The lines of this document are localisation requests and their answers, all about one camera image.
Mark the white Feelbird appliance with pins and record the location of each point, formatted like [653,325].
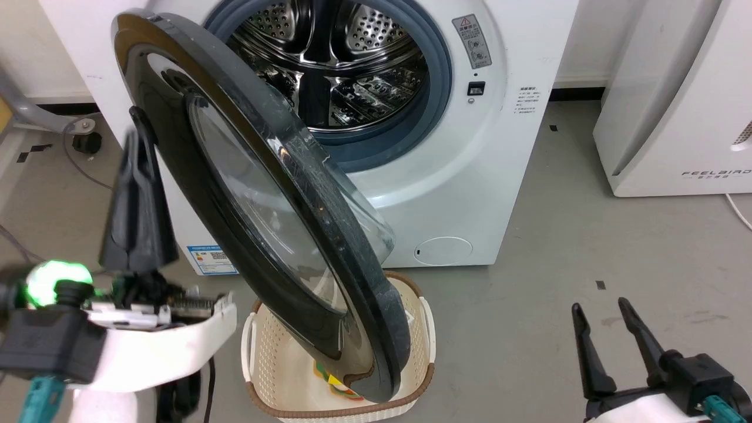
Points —
[675,117]

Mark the black door lock latch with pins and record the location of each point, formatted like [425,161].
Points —
[476,89]

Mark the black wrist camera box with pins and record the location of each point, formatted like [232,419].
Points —
[702,376]
[50,343]

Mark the grey metal furniture leg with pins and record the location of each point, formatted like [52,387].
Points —
[23,108]

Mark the cream laundry basket brown rim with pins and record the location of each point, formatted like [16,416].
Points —
[276,364]

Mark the small printed text sticker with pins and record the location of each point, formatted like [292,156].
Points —
[527,101]

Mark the grey warning sticker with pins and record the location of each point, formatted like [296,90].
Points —
[472,41]

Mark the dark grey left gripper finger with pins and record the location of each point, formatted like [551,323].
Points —
[141,120]

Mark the blue energy label sticker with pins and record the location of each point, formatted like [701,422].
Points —
[211,260]

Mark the white front-load washing machine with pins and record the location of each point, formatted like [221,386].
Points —
[517,176]

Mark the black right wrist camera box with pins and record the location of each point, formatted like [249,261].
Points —
[702,376]

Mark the black round glass washer door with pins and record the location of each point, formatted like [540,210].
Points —
[176,147]

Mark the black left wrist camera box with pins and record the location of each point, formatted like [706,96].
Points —
[50,343]

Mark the blue-grey rubber door gasket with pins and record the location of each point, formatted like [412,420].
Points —
[437,88]

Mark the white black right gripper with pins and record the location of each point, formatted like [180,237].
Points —
[634,408]

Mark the colourful item in basket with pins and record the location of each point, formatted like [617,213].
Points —
[338,385]

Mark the round white filter cover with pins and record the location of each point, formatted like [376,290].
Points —
[443,251]

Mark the perforated steel washer drum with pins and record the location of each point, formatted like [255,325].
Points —
[364,35]

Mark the black caster wheel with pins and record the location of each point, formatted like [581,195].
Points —
[87,143]

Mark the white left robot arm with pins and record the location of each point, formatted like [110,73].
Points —
[111,408]

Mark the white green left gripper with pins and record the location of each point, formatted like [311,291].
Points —
[170,341]

